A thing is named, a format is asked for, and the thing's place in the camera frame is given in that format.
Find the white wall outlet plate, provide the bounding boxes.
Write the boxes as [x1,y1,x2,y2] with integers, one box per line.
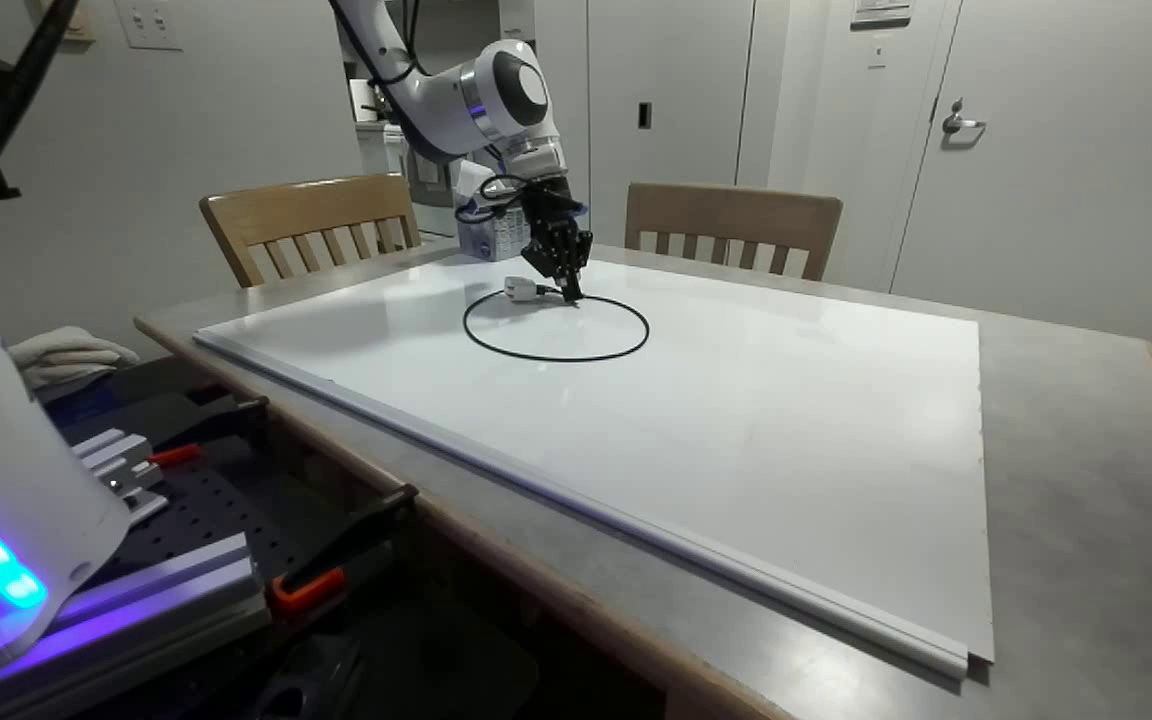
[114,0,193,57]

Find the light wooden slat-back chair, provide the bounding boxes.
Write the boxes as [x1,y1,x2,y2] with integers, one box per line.
[621,181,847,283]
[196,172,428,293]

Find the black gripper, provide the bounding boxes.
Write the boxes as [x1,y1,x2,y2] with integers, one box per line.
[521,177,598,305]

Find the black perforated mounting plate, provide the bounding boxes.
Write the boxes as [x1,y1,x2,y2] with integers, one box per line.
[33,352,428,673]

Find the red handled metal clamp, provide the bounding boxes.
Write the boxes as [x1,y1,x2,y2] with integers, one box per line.
[70,420,212,529]

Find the aluminium profile rail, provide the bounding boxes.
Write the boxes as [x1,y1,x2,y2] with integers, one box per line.
[0,529,271,720]

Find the silver door lever handle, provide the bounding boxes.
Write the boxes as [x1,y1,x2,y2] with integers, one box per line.
[937,96,994,151]

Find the large white whiteboard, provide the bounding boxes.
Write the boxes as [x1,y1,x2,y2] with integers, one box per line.
[193,244,1001,686]

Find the white charger with black cable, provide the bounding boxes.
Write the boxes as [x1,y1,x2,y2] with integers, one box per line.
[460,273,655,366]

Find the white folded cloth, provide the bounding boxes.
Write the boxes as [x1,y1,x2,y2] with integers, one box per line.
[7,323,145,394]

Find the clear plastic bottle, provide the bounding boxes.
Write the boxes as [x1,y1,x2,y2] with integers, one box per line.
[448,157,535,268]

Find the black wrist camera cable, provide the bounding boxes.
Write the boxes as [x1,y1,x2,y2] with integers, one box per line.
[329,0,530,224]

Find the orange handled black clamp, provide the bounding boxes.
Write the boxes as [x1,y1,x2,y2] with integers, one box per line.
[260,478,426,627]

